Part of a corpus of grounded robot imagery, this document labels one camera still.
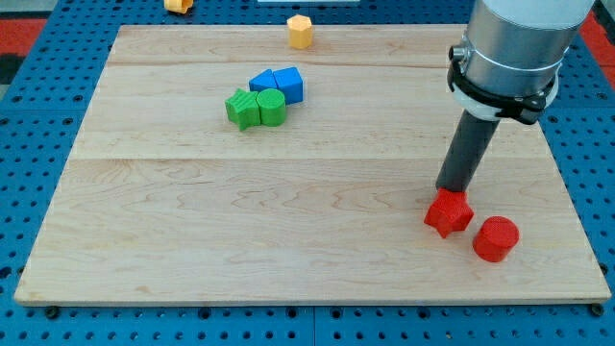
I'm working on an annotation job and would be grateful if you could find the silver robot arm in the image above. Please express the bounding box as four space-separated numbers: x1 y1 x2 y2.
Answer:
448 0 594 125

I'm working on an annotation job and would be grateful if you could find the green star block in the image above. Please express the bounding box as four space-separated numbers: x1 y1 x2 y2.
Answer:
225 88 261 131

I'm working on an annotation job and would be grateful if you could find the blue cube block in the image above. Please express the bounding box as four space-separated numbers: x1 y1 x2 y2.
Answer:
273 66 304 105

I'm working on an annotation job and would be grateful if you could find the blue triangle block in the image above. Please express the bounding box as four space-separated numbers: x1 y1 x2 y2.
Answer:
248 69 278 92

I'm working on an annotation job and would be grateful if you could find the red star block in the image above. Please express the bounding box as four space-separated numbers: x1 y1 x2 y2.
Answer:
424 187 475 238

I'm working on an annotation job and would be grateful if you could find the green cylinder block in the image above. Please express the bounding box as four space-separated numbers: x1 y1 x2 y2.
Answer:
257 88 286 127

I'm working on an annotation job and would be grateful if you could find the light wooden board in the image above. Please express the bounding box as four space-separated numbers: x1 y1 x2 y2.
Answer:
14 25 611 307

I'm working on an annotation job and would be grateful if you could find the yellow hexagon block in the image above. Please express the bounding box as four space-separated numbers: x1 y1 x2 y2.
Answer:
286 14 313 49

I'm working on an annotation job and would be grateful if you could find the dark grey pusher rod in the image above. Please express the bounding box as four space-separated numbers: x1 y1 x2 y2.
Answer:
435 111 500 192

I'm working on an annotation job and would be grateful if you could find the red cylinder block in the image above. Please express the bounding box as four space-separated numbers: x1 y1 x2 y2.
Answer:
473 216 520 262

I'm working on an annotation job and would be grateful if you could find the yellow block at edge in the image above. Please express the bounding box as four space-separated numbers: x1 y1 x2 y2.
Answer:
163 0 193 14

